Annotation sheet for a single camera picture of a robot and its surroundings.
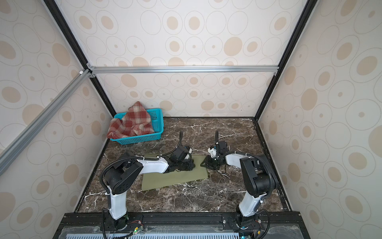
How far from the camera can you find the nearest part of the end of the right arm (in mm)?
740

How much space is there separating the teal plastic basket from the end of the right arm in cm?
36

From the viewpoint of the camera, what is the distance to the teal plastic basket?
100 cm
